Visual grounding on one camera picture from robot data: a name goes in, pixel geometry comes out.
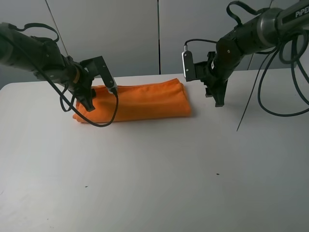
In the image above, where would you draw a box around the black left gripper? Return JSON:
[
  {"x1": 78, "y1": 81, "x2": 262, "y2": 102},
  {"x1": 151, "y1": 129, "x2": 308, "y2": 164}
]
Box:
[{"x1": 66, "y1": 62, "x2": 97, "y2": 112}]

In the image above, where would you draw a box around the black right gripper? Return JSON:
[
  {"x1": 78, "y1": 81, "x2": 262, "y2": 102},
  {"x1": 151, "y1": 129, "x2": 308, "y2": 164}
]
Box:
[{"x1": 202, "y1": 51, "x2": 229, "y2": 107}]

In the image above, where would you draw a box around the orange towel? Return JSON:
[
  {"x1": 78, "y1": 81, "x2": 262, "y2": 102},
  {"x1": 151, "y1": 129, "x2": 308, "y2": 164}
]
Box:
[{"x1": 75, "y1": 78, "x2": 192, "y2": 123}]

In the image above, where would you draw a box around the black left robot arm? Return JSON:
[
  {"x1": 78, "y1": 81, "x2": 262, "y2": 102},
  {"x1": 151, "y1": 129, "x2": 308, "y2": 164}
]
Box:
[{"x1": 0, "y1": 23, "x2": 95, "y2": 111}]

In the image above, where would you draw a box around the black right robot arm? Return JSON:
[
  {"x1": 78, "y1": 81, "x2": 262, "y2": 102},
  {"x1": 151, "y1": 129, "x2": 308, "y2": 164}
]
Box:
[{"x1": 203, "y1": 0, "x2": 309, "y2": 107}]

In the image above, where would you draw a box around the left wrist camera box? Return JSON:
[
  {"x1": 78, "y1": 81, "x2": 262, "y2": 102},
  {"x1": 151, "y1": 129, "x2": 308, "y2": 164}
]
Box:
[{"x1": 80, "y1": 56, "x2": 118, "y2": 96}]

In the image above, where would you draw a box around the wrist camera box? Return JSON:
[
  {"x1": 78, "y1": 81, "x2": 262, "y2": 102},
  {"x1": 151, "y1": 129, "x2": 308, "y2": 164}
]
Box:
[
  {"x1": 80, "y1": 56, "x2": 118, "y2": 96},
  {"x1": 182, "y1": 50, "x2": 207, "y2": 82}
]

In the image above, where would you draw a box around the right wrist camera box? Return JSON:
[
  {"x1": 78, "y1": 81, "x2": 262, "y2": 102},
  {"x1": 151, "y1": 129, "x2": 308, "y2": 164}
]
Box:
[{"x1": 182, "y1": 50, "x2": 207, "y2": 82}]

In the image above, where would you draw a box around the black left camera cable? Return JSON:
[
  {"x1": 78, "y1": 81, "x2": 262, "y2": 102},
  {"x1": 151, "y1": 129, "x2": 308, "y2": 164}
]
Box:
[{"x1": 0, "y1": 31, "x2": 119, "y2": 128}]

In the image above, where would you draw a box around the black camera cable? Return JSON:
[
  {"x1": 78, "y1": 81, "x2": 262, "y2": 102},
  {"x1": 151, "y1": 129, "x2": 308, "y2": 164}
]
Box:
[
  {"x1": 184, "y1": 38, "x2": 219, "y2": 53},
  {"x1": 0, "y1": 31, "x2": 119, "y2": 128}
]

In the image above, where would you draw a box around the black right camera cable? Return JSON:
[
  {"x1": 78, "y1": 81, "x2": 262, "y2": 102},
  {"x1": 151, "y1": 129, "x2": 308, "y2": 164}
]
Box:
[{"x1": 184, "y1": 38, "x2": 219, "y2": 53}]

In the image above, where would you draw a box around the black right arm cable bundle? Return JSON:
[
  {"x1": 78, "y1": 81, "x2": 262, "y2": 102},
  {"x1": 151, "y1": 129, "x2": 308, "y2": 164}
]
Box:
[{"x1": 226, "y1": 0, "x2": 309, "y2": 132}]

